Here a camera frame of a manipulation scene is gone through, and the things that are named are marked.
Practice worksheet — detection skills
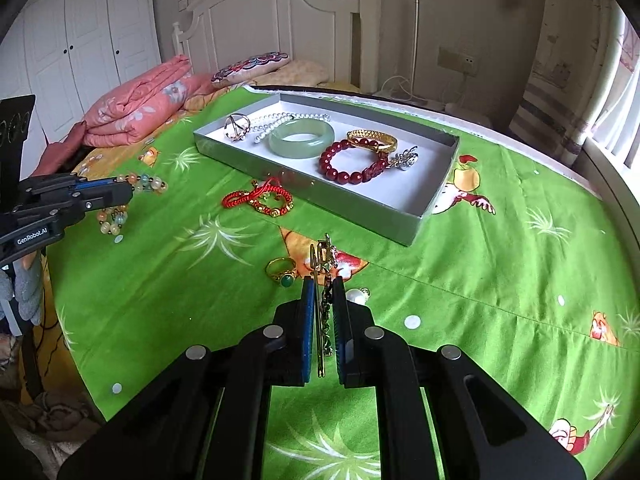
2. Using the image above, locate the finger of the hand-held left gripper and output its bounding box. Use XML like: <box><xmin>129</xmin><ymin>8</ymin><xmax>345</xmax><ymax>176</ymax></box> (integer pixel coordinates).
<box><xmin>30</xmin><ymin>182</ymin><xmax>135</xmax><ymax>221</ymax></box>
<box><xmin>17</xmin><ymin>172</ymin><xmax>123</xmax><ymax>196</ymax></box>

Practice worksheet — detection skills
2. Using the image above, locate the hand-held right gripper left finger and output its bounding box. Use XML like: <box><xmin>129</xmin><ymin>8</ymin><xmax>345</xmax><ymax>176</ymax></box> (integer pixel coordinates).
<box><xmin>57</xmin><ymin>276</ymin><xmax>317</xmax><ymax>480</ymax></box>

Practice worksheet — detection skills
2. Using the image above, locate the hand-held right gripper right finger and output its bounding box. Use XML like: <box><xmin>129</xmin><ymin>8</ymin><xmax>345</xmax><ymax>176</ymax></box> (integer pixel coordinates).
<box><xmin>331</xmin><ymin>276</ymin><xmax>587</xmax><ymax>480</ymax></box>

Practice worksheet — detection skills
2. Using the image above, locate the multicoloured bead bracelet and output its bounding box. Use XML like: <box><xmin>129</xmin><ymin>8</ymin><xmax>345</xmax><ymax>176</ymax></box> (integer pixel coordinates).
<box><xmin>97</xmin><ymin>172</ymin><xmax>169</xmax><ymax>246</ymax></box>

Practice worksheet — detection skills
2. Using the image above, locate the pink flower hairpin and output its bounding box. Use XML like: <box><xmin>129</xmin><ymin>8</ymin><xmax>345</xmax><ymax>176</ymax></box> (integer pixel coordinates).
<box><xmin>307</xmin><ymin>232</ymin><xmax>337</xmax><ymax>378</ymax></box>

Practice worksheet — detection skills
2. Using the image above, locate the silver cardboard box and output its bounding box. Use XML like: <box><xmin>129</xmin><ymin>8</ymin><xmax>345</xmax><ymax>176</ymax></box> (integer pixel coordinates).
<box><xmin>192</xmin><ymin>91</ymin><xmax>461</xmax><ymax>248</ymax></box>

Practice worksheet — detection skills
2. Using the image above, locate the silver ring brooch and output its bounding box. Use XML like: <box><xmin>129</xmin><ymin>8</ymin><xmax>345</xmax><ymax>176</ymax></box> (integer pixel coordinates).
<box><xmin>223</xmin><ymin>113</ymin><xmax>252</xmax><ymax>143</ymax></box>

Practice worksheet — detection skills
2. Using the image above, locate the white pearl necklace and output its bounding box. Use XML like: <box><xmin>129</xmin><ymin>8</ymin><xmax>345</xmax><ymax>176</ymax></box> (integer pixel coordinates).
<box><xmin>247</xmin><ymin>111</ymin><xmax>332</xmax><ymax>145</ymax></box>

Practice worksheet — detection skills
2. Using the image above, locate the dark red bead bracelet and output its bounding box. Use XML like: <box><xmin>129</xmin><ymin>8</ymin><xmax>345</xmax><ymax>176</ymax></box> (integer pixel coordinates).
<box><xmin>319</xmin><ymin>139</ymin><xmax>388</xmax><ymax>187</ymax></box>

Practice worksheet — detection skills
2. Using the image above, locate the pale green jade bangle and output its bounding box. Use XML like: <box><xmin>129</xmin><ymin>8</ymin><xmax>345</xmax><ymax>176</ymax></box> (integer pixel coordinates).
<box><xmin>268</xmin><ymin>119</ymin><xmax>335</xmax><ymax>160</ymax></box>

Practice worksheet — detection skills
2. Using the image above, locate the silver rhinestone hairpin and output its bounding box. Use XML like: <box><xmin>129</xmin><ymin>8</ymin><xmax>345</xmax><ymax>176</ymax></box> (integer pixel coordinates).
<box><xmin>386</xmin><ymin>144</ymin><xmax>420</xmax><ymax>173</ymax></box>

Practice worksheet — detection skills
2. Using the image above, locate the gold bangle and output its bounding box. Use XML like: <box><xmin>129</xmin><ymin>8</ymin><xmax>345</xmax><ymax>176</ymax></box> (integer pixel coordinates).
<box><xmin>346</xmin><ymin>129</ymin><xmax>399</xmax><ymax>153</ymax></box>

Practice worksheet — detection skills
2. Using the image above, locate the person's left hand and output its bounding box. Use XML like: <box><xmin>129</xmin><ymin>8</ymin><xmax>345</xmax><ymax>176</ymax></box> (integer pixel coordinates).
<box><xmin>0</xmin><ymin>252</ymin><xmax>48</xmax><ymax>326</ymax></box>

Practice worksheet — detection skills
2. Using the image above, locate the pink floral quilt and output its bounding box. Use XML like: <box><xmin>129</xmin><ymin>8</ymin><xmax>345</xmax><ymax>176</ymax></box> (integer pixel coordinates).
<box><xmin>82</xmin><ymin>55</ymin><xmax>216</xmax><ymax>148</ymax></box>

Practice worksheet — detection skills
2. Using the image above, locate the black panel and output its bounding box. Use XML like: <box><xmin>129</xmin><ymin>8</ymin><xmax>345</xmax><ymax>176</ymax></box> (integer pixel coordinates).
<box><xmin>0</xmin><ymin>94</ymin><xmax>37</xmax><ymax>181</ymax></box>

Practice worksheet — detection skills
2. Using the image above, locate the white wardrobe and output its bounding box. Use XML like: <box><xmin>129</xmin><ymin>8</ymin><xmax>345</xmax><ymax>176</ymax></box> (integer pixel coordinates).
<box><xmin>0</xmin><ymin>0</ymin><xmax>163</xmax><ymax>161</ymax></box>

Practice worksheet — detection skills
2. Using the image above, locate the crumpled beige cloth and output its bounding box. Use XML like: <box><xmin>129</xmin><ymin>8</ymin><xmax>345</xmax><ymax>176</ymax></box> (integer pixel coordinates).
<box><xmin>0</xmin><ymin>390</ymin><xmax>103</xmax><ymax>441</ymax></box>

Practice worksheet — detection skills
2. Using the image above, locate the embroidered pillow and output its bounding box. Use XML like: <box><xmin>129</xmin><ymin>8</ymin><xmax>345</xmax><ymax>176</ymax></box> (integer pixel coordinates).
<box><xmin>210</xmin><ymin>51</ymin><xmax>292</xmax><ymax>85</ymax></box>

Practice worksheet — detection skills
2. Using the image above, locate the beige pillow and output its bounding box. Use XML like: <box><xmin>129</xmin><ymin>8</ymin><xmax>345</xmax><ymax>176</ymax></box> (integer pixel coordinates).
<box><xmin>252</xmin><ymin>59</ymin><xmax>331</xmax><ymax>86</ymax></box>

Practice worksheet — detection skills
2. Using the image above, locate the white bed headboard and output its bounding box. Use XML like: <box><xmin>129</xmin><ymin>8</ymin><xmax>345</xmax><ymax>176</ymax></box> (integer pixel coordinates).
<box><xmin>172</xmin><ymin>0</ymin><xmax>383</xmax><ymax>93</ymax></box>

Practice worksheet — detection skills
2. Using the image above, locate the white pole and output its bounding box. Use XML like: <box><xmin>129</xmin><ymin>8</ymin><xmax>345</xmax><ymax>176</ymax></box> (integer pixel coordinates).
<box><xmin>411</xmin><ymin>0</ymin><xmax>421</xmax><ymax>96</ymax></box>

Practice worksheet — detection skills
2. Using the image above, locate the patterned beige curtain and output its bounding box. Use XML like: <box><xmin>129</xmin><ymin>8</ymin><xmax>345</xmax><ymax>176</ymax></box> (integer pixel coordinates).
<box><xmin>510</xmin><ymin>0</ymin><xmax>621</xmax><ymax>166</ymax></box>

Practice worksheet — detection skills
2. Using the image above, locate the white sheer curtain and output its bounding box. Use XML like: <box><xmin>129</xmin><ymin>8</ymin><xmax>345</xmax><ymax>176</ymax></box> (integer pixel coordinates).
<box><xmin>600</xmin><ymin>10</ymin><xmax>640</xmax><ymax>171</ymax></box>

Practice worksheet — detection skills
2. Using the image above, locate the gold ring with green stone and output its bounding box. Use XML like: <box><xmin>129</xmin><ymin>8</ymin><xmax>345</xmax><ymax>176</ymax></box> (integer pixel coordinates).
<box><xmin>265</xmin><ymin>256</ymin><xmax>303</xmax><ymax>291</ymax></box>

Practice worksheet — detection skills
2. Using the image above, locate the red braided cord bracelet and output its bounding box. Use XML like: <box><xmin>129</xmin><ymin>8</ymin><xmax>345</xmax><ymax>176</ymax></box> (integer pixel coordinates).
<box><xmin>221</xmin><ymin>177</ymin><xmax>295</xmax><ymax>218</ymax></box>

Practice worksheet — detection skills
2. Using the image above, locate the white cable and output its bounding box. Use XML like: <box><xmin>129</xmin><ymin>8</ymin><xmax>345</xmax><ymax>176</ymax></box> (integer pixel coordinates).
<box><xmin>382</xmin><ymin>67</ymin><xmax>468</xmax><ymax>101</ymax></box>

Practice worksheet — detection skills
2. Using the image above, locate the beige wall socket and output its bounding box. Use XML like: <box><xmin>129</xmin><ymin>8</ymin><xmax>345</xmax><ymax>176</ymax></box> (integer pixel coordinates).
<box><xmin>437</xmin><ymin>46</ymin><xmax>476</xmax><ymax>72</ymax></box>

